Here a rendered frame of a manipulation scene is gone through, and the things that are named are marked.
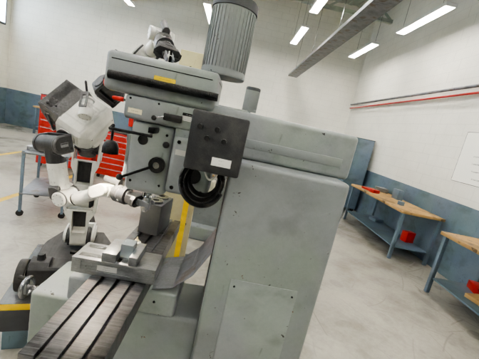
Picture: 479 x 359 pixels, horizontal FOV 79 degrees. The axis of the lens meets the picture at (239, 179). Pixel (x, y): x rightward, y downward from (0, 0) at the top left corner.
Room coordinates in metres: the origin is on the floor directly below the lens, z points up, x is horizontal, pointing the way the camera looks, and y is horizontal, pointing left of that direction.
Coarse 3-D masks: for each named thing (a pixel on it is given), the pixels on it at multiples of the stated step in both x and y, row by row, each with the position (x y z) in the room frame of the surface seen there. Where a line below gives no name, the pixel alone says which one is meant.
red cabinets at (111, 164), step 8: (40, 112) 5.68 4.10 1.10; (40, 120) 5.67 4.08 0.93; (40, 128) 5.67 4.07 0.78; (48, 128) 5.69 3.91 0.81; (120, 136) 5.84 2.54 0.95; (120, 144) 5.84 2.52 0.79; (120, 152) 5.84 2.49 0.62; (96, 160) 5.84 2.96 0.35; (104, 160) 5.84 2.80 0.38; (112, 160) 5.84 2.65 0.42; (120, 160) 5.84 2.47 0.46; (104, 168) 5.83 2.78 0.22; (112, 168) 5.84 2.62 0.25; (120, 168) 5.85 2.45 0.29; (112, 176) 5.85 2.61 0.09
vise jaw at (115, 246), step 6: (114, 240) 1.24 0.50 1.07; (120, 240) 1.25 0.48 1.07; (108, 246) 1.17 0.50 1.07; (114, 246) 1.18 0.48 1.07; (120, 246) 1.19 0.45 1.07; (108, 252) 1.12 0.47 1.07; (114, 252) 1.13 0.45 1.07; (102, 258) 1.11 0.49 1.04; (108, 258) 1.11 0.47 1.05; (114, 258) 1.12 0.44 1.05
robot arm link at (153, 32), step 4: (164, 20) 1.52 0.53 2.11; (160, 24) 1.51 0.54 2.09; (164, 24) 1.48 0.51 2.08; (148, 28) 1.51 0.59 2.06; (152, 28) 1.48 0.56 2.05; (156, 28) 1.49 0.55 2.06; (160, 28) 1.51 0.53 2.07; (164, 28) 1.46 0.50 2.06; (168, 28) 1.46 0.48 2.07; (148, 32) 1.51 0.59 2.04; (152, 32) 1.48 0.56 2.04; (156, 32) 1.49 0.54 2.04; (160, 32) 1.46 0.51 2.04; (164, 32) 1.46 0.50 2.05; (168, 32) 1.47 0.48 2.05; (148, 36) 1.50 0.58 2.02; (152, 36) 1.49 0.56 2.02; (156, 36) 1.45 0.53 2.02; (152, 40) 1.51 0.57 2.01
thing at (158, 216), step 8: (160, 200) 1.68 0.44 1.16; (168, 200) 1.75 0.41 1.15; (152, 208) 1.61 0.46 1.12; (160, 208) 1.61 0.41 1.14; (168, 208) 1.76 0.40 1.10; (144, 216) 1.62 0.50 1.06; (152, 216) 1.61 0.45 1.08; (160, 216) 1.62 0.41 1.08; (168, 216) 1.79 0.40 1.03; (144, 224) 1.62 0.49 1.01; (152, 224) 1.61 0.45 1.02; (160, 224) 1.65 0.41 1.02; (144, 232) 1.62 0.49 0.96; (152, 232) 1.61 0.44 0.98
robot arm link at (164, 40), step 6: (162, 36) 1.42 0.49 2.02; (168, 36) 1.44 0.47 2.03; (156, 42) 1.42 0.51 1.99; (162, 42) 1.40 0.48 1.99; (168, 42) 1.42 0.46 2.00; (156, 48) 1.36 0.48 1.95; (162, 48) 1.37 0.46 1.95; (168, 48) 1.38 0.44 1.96; (174, 48) 1.40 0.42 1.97; (156, 54) 1.37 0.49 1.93; (174, 54) 1.40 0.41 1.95
